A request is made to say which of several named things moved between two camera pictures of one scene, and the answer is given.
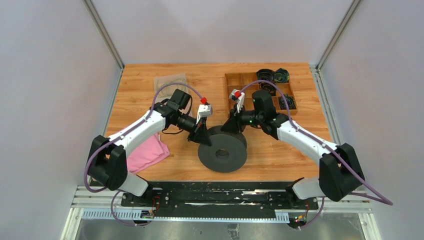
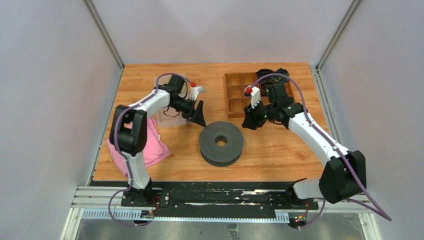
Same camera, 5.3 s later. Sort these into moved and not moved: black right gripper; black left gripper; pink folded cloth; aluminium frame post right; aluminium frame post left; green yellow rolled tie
Moved: black left gripper; black right gripper
Not moved: aluminium frame post left; aluminium frame post right; pink folded cloth; green yellow rolled tie
